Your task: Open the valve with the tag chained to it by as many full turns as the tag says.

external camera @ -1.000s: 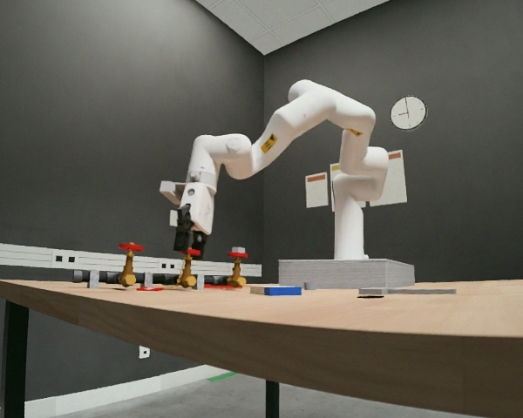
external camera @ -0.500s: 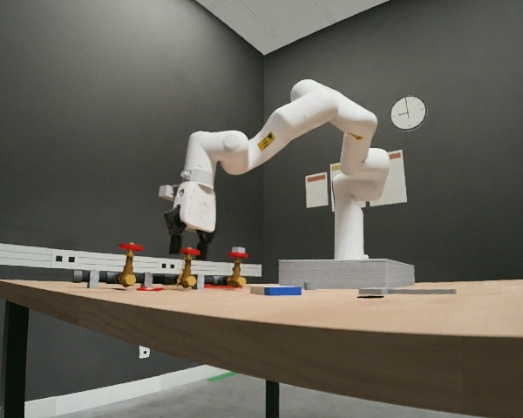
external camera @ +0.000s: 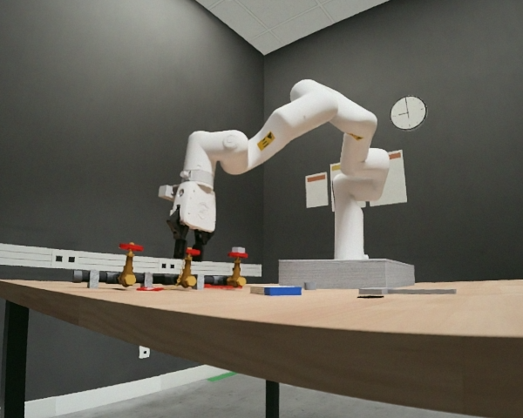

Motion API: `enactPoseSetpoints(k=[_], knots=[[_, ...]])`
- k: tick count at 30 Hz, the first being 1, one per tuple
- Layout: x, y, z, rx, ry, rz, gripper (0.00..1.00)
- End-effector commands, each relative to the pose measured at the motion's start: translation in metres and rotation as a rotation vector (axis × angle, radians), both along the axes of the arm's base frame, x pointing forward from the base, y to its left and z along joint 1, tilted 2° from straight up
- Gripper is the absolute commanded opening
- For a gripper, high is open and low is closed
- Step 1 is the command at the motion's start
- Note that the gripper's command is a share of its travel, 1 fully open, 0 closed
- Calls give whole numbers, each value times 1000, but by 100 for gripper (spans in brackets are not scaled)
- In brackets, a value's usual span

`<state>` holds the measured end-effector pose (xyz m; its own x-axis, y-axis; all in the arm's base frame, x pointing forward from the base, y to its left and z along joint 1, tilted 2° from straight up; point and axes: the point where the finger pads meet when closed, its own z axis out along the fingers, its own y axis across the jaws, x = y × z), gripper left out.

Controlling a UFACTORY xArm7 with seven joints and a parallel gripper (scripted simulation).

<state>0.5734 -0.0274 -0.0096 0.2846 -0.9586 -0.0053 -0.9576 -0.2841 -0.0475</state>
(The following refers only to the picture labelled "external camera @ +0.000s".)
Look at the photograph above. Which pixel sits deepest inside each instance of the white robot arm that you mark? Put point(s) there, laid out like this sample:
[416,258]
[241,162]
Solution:
[316,105]

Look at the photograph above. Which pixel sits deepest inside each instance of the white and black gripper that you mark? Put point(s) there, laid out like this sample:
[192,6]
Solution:
[195,203]

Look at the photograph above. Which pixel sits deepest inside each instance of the black pipe with grey tee fittings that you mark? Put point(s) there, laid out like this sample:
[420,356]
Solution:
[127,277]

